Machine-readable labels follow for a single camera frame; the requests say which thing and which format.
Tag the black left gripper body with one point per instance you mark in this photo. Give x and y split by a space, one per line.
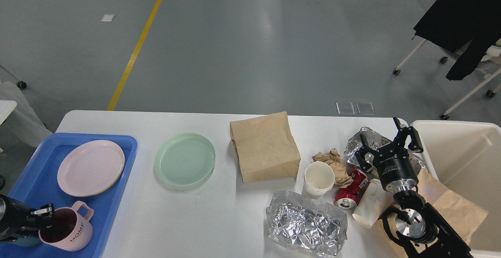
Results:
13 220

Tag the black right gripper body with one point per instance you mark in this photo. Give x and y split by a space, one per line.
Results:
395 171

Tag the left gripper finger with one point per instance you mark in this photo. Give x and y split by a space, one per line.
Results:
43 217

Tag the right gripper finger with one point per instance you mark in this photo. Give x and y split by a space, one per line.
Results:
364 150
407 139

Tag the teal mug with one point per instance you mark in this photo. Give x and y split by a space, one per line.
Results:
27 242

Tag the pink mug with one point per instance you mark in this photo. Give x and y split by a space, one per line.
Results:
71 229

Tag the green plate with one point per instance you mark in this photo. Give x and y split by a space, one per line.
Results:
184 160

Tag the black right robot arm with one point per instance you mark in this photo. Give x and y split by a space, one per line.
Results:
414 225

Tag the crumpled foil back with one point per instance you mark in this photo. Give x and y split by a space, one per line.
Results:
376 140

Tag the blue plastic tray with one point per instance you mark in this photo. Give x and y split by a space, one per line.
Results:
37 186

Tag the crumpled brown paper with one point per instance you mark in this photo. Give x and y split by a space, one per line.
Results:
333 159

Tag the white paper cup lying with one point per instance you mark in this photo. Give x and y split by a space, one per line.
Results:
374 202

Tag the crushed red soda can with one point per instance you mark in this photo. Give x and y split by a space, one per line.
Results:
348 198

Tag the white plastic bin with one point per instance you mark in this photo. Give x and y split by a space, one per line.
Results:
466 158

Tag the white paper cup upright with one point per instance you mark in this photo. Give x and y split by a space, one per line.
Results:
319 178

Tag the pink plate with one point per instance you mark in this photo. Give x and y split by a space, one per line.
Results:
91 168

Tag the crumpled foil tray front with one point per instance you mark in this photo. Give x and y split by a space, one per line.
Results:
306 225

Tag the white furniture at left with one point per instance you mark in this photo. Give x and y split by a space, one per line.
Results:
23 121

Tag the black jacket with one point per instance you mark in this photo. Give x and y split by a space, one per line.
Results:
452 24

